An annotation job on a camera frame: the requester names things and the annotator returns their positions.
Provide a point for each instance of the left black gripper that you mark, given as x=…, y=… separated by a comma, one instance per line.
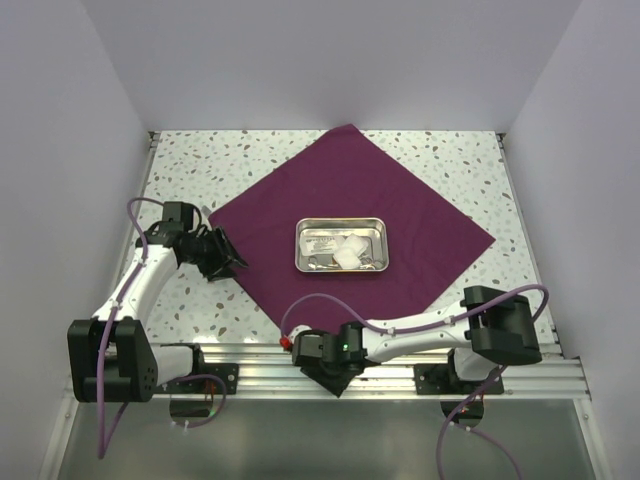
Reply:
x=223, y=251

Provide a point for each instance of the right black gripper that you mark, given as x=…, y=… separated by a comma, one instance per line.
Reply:
x=336, y=385

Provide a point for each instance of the hemostat clamp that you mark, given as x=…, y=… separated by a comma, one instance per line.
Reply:
x=314, y=264

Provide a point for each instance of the white suture packet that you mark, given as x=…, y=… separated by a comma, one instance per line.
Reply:
x=319, y=245

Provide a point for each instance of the stainless steel tray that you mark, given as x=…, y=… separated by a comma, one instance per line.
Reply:
x=374, y=229

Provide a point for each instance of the white gauze pad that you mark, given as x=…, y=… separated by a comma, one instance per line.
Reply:
x=357, y=244
x=347, y=259

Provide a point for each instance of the purple cloth drape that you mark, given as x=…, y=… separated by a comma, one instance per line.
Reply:
x=344, y=175

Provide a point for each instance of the metal scissors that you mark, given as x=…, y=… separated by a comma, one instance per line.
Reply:
x=368, y=263

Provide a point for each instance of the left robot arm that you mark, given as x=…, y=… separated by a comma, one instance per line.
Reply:
x=111, y=357

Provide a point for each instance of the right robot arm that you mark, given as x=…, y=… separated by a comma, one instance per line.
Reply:
x=486, y=330

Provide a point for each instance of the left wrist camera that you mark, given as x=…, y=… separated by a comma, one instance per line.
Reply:
x=205, y=212

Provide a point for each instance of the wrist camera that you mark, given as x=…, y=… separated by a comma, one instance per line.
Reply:
x=205, y=212
x=287, y=341

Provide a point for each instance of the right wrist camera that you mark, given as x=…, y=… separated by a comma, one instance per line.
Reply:
x=287, y=341

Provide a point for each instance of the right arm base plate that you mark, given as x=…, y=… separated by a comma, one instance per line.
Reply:
x=448, y=379

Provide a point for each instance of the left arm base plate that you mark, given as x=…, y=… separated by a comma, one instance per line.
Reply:
x=215, y=375

